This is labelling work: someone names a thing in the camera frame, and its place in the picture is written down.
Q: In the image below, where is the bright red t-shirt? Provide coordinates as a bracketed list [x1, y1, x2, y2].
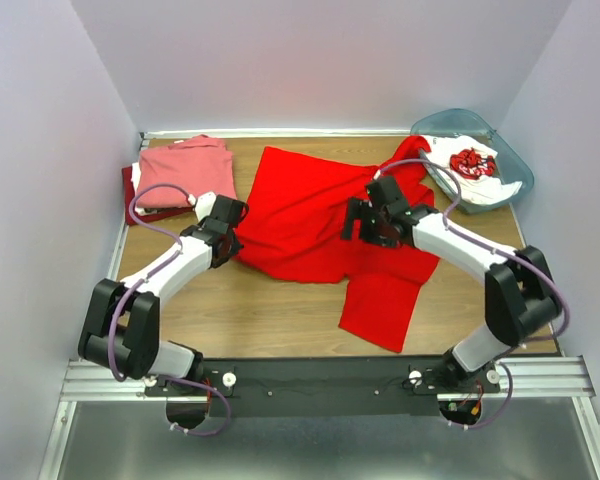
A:
[236, 146, 439, 353]

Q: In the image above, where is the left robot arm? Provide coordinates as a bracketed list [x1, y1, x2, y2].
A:
[78, 193, 249, 395]

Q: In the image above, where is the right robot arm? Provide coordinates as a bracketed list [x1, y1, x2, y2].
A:
[341, 175, 567, 392]

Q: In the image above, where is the folded pink t-shirt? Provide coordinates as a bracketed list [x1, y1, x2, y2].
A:
[138, 135, 237, 198]

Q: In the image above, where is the folded dark red t-shirt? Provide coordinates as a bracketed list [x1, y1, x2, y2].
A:
[121, 166, 192, 226]

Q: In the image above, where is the clear blue plastic bin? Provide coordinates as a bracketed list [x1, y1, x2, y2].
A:
[410, 108, 534, 214]

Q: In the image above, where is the folded white t-shirt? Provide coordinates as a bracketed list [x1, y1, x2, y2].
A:
[131, 162, 167, 217]

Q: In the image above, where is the white printed t-shirt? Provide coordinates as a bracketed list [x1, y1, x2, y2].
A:
[422, 135, 523, 207]

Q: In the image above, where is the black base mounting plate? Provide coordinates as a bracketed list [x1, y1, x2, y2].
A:
[142, 355, 501, 419]

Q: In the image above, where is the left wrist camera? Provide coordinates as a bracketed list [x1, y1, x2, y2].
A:
[187, 191, 217, 221]

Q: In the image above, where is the aluminium extrusion rail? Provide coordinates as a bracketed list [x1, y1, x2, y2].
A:
[60, 355, 595, 402]

